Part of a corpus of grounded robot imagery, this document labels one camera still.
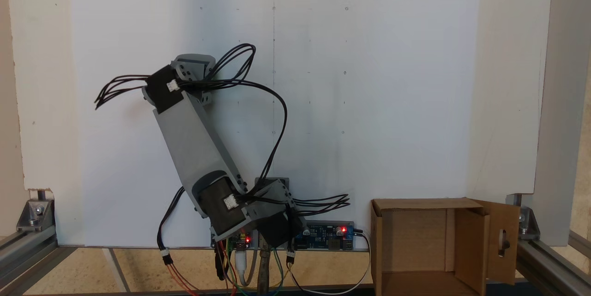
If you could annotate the black motor controller board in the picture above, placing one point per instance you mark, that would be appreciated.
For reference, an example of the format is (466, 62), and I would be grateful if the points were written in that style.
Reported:
(240, 239)

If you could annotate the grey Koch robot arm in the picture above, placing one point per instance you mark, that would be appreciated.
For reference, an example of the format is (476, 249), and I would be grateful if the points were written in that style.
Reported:
(194, 148)

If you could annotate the brown cardboard box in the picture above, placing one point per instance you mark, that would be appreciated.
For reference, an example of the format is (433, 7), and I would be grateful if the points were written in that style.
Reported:
(415, 240)

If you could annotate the metal corner bracket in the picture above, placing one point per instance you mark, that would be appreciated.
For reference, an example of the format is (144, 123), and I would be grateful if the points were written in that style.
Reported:
(34, 215)
(528, 224)

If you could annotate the white paper sheet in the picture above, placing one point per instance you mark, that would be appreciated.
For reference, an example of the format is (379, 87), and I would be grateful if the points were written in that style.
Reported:
(392, 102)
(115, 171)

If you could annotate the aluminium frame rail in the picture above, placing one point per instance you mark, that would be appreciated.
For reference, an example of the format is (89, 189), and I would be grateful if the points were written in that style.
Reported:
(27, 259)
(554, 263)

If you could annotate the black plug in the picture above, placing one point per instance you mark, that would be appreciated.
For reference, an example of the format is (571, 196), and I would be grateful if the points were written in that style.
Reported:
(220, 266)

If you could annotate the aluminium frame post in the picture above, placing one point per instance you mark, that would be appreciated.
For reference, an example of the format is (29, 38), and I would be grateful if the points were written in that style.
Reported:
(563, 102)

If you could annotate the blue power circuit board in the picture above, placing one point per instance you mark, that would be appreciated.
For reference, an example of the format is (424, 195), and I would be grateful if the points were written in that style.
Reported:
(323, 236)

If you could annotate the white USB plug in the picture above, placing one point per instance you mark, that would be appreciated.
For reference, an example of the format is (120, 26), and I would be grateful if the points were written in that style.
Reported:
(242, 263)

